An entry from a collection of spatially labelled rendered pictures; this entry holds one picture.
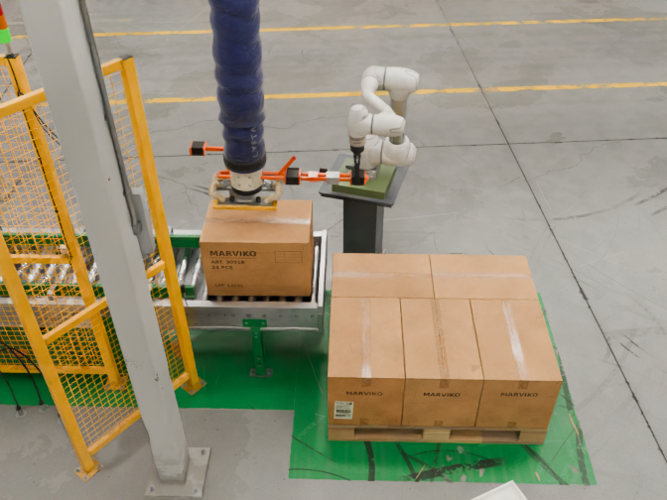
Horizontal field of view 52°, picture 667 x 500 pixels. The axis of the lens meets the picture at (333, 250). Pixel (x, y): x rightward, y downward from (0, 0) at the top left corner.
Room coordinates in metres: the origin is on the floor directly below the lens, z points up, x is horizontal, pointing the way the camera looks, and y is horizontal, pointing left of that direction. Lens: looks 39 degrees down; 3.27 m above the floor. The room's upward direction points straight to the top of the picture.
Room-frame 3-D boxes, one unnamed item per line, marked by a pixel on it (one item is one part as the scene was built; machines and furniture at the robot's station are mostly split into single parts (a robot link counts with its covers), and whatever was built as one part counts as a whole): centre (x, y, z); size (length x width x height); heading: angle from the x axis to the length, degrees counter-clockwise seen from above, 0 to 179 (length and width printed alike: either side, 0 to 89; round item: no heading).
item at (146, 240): (2.21, 0.84, 1.62); 0.20 x 0.05 x 0.30; 88
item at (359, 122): (3.09, -0.14, 1.58); 0.13 x 0.11 x 0.16; 80
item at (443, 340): (2.77, -0.58, 0.34); 1.20 x 1.00 x 0.40; 88
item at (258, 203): (3.01, 0.47, 1.14); 0.34 x 0.10 x 0.05; 89
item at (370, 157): (3.83, -0.23, 0.97); 0.18 x 0.16 x 0.22; 80
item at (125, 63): (2.41, 1.09, 1.05); 0.87 x 0.10 x 2.10; 140
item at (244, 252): (3.10, 0.43, 0.75); 0.60 x 0.40 x 0.40; 89
